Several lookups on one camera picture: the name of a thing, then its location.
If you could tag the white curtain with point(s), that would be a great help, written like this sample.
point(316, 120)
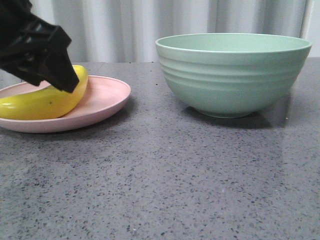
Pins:
point(118, 31)

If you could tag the green ribbed bowl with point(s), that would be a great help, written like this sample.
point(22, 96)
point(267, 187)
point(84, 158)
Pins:
point(230, 75)

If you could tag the yellow plastic banana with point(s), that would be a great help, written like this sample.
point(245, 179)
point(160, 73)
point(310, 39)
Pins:
point(46, 103)

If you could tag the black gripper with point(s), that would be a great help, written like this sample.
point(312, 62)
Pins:
point(43, 55)

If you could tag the pink plate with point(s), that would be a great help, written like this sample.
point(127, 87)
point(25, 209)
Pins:
point(104, 97)

